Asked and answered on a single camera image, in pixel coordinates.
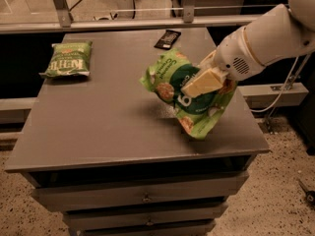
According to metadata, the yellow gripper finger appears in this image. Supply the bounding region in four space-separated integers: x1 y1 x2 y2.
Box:
199 50 216 69
181 67 227 98

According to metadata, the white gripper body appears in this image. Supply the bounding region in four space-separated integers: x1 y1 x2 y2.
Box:
214 27 265 81

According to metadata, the green dang rice chip bag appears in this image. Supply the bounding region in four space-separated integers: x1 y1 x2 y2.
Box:
140 48 237 140

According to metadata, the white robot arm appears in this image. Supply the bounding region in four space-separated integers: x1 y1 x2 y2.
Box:
181 0 315 98

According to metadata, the black rxbar chocolate bar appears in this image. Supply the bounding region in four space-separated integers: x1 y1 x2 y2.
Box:
155 29 181 50

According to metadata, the green kettle chips bag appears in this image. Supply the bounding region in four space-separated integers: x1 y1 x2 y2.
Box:
40 41 93 79

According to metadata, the grey low side shelf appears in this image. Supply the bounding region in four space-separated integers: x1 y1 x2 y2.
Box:
238 83 308 109

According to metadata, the top grey drawer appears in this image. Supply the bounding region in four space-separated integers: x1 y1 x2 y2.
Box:
31 171 249 211

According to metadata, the grey drawer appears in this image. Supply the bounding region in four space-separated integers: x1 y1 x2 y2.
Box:
83 220 216 236
63 203 227 230
31 171 249 211

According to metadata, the grey drawer cabinet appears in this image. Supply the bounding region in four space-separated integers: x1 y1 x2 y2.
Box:
4 28 272 236

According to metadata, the bottom grey drawer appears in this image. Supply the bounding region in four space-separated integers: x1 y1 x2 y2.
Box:
83 220 216 236

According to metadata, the grey metal railing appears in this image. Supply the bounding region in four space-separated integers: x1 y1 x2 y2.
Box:
0 0 257 34

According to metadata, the black tool on floor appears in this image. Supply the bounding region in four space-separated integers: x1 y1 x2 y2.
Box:
298 180 315 206

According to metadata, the middle grey drawer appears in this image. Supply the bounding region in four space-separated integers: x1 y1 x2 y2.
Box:
63 203 227 230

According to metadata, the white cable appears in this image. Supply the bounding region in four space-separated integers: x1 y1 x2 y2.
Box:
249 55 300 114

